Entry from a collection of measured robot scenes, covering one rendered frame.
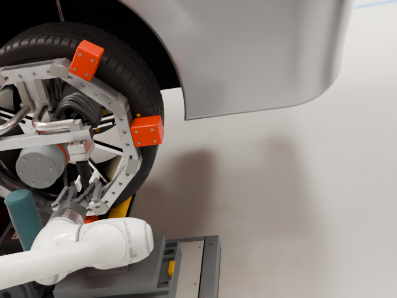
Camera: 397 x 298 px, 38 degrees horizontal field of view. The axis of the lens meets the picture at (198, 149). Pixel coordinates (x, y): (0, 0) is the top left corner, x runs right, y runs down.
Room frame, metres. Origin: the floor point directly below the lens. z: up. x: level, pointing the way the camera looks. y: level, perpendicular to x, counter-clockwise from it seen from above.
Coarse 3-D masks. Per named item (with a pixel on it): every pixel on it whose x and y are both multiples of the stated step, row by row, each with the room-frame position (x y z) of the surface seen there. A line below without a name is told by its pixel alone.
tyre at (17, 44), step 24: (48, 24) 1.99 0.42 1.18; (72, 24) 1.98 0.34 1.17; (0, 48) 1.90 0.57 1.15; (24, 48) 1.80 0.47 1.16; (48, 48) 1.79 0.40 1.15; (72, 48) 1.78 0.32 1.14; (120, 48) 1.91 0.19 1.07; (96, 72) 1.77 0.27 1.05; (120, 72) 1.76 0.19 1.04; (144, 72) 1.90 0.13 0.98; (144, 96) 1.77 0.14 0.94; (0, 168) 1.84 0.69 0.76; (144, 168) 1.76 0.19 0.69
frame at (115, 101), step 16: (32, 64) 1.76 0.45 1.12; (48, 64) 1.72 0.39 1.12; (64, 64) 1.71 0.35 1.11; (0, 80) 1.73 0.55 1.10; (16, 80) 1.73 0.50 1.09; (32, 80) 1.72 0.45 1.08; (64, 80) 1.70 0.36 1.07; (80, 80) 1.69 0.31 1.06; (96, 80) 1.73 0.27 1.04; (96, 96) 1.69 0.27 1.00; (112, 96) 1.69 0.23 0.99; (128, 112) 1.72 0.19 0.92; (128, 128) 1.68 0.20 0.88; (128, 144) 1.70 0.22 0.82; (128, 160) 1.68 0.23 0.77; (0, 176) 1.80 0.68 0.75; (128, 176) 1.68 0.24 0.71; (0, 192) 1.76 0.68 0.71; (32, 192) 1.80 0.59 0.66; (112, 192) 1.71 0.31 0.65; (48, 208) 1.74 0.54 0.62
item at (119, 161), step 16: (0, 96) 1.91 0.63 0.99; (0, 112) 1.85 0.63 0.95; (16, 112) 1.86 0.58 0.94; (64, 112) 1.82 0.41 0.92; (16, 128) 2.03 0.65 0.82; (32, 128) 1.84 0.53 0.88; (96, 128) 1.80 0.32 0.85; (96, 144) 1.80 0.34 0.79; (0, 160) 1.84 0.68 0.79; (16, 160) 1.91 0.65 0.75; (112, 160) 1.99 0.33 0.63; (16, 176) 1.84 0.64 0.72; (64, 176) 1.83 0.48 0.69; (112, 176) 1.82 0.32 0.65; (48, 192) 1.83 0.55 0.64; (80, 192) 1.82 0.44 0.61
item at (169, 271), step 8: (168, 248) 2.04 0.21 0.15; (176, 248) 2.00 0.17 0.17; (168, 256) 1.96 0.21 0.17; (176, 256) 1.95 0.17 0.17; (168, 264) 1.93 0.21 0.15; (176, 264) 1.92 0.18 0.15; (160, 272) 1.90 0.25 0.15; (168, 272) 1.85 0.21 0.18; (176, 272) 1.89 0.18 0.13; (160, 280) 1.84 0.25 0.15; (168, 280) 1.83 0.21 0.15; (176, 280) 1.86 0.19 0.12; (160, 288) 1.77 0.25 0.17; (168, 288) 1.76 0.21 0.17; (176, 288) 1.84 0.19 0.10; (48, 296) 1.85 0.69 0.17; (104, 296) 1.79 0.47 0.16; (112, 296) 1.79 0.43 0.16; (120, 296) 1.78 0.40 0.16; (128, 296) 1.78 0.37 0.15; (136, 296) 1.77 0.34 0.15; (144, 296) 1.77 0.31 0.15; (152, 296) 1.76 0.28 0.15; (160, 296) 1.75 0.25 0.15; (168, 296) 1.71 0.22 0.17
